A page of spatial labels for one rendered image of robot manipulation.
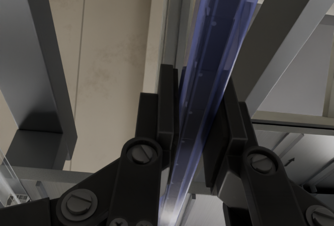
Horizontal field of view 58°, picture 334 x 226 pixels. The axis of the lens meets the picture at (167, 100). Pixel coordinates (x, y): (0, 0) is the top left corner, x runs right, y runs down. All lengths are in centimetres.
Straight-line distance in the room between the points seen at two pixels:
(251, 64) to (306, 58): 293
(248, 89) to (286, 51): 6
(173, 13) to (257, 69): 33
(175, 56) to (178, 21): 7
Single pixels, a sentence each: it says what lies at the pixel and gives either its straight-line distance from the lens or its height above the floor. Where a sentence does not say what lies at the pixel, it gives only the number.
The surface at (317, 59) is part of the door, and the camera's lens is 328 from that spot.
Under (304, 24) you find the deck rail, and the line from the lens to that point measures 26.
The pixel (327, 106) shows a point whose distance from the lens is 127.
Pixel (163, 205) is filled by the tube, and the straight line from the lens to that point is 18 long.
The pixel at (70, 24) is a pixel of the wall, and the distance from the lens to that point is 312.
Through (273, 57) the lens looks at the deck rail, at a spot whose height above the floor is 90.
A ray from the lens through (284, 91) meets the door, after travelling 314.
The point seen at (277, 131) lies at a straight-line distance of 41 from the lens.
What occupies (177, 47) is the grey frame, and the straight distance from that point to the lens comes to 59.
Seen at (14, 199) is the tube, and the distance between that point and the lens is 25.
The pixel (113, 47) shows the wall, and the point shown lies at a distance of 300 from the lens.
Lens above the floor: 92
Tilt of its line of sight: 4 degrees up
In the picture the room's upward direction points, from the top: 174 degrees counter-clockwise
